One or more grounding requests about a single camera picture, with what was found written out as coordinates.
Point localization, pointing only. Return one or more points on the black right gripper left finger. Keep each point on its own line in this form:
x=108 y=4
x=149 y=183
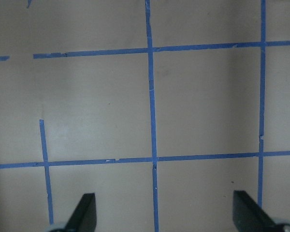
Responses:
x=84 y=217

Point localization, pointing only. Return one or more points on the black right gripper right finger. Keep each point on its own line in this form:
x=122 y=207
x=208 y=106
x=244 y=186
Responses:
x=247 y=216

